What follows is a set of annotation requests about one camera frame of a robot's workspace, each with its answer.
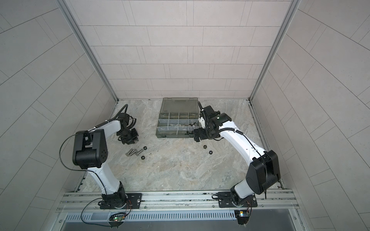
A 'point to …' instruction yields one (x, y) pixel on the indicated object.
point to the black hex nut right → (210, 152)
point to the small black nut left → (145, 147)
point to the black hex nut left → (142, 157)
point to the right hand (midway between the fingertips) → (201, 137)
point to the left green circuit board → (117, 218)
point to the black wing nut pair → (188, 133)
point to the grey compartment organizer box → (178, 118)
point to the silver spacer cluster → (130, 153)
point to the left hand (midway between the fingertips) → (140, 136)
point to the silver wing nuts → (192, 124)
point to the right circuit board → (244, 213)
